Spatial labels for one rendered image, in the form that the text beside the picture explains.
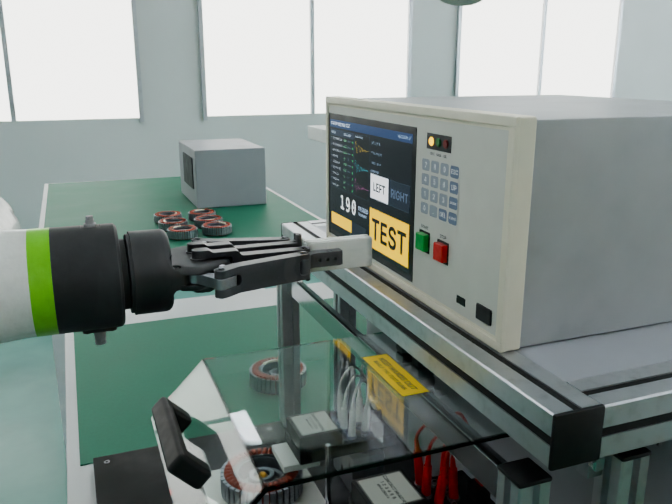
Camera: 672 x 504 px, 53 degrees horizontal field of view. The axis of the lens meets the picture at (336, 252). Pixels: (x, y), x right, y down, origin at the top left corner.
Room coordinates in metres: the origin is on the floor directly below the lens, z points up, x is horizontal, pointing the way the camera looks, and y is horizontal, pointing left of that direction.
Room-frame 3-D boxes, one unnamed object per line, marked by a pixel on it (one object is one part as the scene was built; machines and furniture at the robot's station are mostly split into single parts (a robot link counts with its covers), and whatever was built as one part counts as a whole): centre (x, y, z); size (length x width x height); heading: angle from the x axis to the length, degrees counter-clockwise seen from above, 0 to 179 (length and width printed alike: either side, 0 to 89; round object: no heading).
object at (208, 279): (0.57, 0.12, 1.18); 0.05 x 0.05 x 0.02; 20
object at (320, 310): (0.76, -0.03, 1.03); 0.62 x 0.01 x 0.03; 21
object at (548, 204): (0.83, -0.25, 1.22); 0.44 x 0.39 x 0.20; 21
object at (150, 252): (0.59, 0.15, 1.18); 0.09 x 0.08 x 0.07; 111
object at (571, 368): (0.84, -0.24, 1.09); 0.68 x 0.44 x 0.05; 21
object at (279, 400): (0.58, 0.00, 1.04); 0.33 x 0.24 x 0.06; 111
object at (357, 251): (0.65, 0.00, 1.18); 0.07 x 0.01 x 0.03; 111
